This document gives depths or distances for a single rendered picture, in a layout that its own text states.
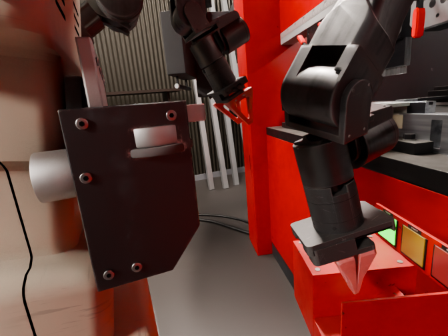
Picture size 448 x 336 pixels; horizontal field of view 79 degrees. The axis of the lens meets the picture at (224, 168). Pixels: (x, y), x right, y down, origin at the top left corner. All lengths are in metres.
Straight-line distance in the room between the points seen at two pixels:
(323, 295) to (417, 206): 0.35
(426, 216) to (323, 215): 0.43
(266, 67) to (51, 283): 1.56
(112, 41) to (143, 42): 0.35
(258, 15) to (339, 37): 1.48
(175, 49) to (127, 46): 1.94
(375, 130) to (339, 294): 0.26
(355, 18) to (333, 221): 0.20
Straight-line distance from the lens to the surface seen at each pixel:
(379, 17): 0.29
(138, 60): 3.70
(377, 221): 0.35
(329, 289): 0.48
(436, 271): 0.48
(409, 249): 0.51
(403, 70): 0.97
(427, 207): 0.72
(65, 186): 0.26
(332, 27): 0.30
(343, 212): 0.32
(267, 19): 1.76
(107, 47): 3.71
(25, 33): 0.25
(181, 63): 1.80
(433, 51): 1.62
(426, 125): 0.87
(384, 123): 0.37
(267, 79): 1.71
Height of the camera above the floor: 1.04
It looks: 13 degrees down
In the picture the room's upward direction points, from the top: 5 degrees counter-clockwise
